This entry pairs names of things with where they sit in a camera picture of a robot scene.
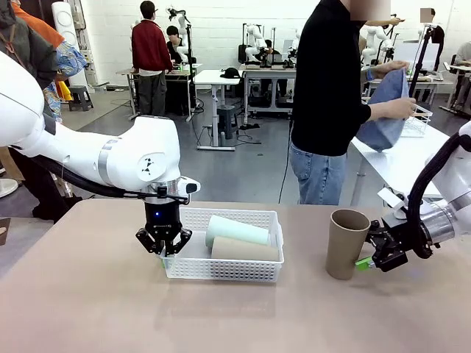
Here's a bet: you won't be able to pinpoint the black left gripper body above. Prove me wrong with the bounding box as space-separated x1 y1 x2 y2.
142 200 183 243

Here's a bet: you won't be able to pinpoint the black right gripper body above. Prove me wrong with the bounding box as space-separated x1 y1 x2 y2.
378 216 410 274

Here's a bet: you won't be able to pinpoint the brown paper cup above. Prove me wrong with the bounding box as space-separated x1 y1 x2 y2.
325 208 372 282
210 235 280 263

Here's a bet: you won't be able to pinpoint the white perforated plastic basket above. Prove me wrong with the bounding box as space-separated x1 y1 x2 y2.
160 207 286 285

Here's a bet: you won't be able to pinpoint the mint green paper cup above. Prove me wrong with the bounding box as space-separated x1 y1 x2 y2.
204 214 272 248

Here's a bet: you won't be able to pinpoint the blue denim cloth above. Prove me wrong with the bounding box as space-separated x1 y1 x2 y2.
355 67 411 154

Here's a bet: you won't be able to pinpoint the person's right forearm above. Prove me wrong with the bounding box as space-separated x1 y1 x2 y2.
367 101 394 123

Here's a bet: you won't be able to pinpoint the person's left forearm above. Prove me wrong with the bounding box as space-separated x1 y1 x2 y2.
362 65 386 85

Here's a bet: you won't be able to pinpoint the person's right hand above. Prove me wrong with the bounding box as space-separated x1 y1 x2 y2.
390 97 418 121

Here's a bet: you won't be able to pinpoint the person's left hand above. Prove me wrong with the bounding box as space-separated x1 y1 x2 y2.
382 60 411 76

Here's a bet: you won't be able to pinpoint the gray plastic step stool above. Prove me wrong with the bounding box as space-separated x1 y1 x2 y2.
216 105 238 142
68 86 95 113

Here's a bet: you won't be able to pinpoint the brown board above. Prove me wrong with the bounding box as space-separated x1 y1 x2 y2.
0 217 12 246

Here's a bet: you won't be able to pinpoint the black tripod stand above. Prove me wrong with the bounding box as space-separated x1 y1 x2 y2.
185 24 198 115
407 24 437 97

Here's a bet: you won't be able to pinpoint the white height-adjustable desk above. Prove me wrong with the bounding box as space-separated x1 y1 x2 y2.
193 69 244 153

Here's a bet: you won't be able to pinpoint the person in black sweater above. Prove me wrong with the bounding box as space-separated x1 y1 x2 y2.
288 0 372 206

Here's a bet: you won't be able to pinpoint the wooden top work table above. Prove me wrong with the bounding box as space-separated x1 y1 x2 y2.
116 64 204 121

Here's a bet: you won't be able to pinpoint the white round fan base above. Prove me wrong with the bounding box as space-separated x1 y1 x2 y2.
0 178 19 199

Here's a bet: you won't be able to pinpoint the white background work table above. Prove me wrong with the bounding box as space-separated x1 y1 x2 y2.
367 71 456 107

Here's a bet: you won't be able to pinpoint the person in red sweater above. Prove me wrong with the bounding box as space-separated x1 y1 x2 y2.
130 0 174 118

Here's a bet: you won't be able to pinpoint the seated person in black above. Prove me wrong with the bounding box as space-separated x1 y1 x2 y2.
165 24 192 66

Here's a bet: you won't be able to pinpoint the long white lab table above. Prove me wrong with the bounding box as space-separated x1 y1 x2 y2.
238 65 297 118

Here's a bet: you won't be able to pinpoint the black suitcase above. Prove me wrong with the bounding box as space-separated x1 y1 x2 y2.
237 24 251 65

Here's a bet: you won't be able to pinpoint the mannequin in orange blue clothes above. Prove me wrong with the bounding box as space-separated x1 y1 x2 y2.
13 1 90 124

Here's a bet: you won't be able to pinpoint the white monitor box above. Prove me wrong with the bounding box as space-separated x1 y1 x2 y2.
393 42 441 73

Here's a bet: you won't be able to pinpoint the seated person in gray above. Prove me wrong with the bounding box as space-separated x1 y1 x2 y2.
450 40 471 110

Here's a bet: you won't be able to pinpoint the seated dark-haired background person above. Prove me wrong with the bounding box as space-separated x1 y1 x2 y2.
263 39 283 62

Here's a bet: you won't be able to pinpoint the standing person in black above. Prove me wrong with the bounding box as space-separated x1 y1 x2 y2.
419 7 446 71

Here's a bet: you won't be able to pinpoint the white tower fan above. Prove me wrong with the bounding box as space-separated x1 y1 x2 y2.
51 2 91 89

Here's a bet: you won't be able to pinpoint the person in green jacket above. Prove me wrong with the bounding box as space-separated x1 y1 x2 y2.
0 0 85 224

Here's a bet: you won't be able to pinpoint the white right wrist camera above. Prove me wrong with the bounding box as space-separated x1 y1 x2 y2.
377 186 410 221

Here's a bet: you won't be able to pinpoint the black left arm cable sleeve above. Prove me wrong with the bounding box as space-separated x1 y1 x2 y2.
9 145 189 205

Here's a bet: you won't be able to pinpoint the black floor cable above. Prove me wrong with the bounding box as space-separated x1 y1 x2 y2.
277 121 295 205

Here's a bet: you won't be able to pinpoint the white wire dish rack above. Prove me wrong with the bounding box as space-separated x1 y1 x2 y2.
399 104 433 138

